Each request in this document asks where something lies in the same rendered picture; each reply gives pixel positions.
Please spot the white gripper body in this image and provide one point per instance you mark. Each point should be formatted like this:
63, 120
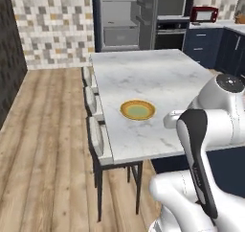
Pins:
170, 120

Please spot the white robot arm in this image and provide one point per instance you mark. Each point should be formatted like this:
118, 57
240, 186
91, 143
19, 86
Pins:
220, 124

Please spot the yellow plate with green centre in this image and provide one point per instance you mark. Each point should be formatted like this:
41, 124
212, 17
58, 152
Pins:
137, 110

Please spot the marble dining counter navy base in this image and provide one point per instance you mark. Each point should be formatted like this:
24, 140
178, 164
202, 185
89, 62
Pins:
143, 76

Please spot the grey fridge door with shelves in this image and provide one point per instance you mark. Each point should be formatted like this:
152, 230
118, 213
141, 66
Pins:
147, 18

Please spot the grey fridge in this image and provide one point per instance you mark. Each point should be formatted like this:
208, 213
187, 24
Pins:
119, 18

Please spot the grey cushioned black-legged stool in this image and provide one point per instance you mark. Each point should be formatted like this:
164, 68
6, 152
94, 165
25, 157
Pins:
91, 101
86, 76
95, 136

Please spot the navy base cupboards run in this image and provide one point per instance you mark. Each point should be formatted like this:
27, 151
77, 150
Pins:
210, 45

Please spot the black built-in oven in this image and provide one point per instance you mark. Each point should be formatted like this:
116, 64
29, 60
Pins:
170, 34

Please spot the red toaster oven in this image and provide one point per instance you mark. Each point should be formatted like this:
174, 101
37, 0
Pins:
204, 14

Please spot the steel microwave oven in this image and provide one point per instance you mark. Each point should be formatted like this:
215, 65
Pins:
172, 2

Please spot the brown wooden knife block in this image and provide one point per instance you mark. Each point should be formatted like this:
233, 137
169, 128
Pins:
240, 17

